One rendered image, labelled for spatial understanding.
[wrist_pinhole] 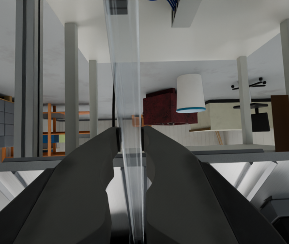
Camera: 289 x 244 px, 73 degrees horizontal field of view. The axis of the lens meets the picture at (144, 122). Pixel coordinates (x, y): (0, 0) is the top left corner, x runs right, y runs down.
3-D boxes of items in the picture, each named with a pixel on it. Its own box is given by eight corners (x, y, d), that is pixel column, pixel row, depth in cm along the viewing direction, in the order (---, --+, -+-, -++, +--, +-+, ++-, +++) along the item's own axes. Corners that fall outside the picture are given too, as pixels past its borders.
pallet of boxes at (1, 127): (-49, 90, 353) (-52, 150, 345) (-7, 90, 359) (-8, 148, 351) (-8, 101, 460) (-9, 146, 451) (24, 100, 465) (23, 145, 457)
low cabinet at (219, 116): (248, 107, 728) (250, 129, 721) (188, 109, 710) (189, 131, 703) (286, 98, 551) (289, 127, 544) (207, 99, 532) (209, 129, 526)
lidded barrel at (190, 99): (208, 72, 300) (210, 108, 296) (198, 81, 346) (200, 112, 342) (177, 72, 298) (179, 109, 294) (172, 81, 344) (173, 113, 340)
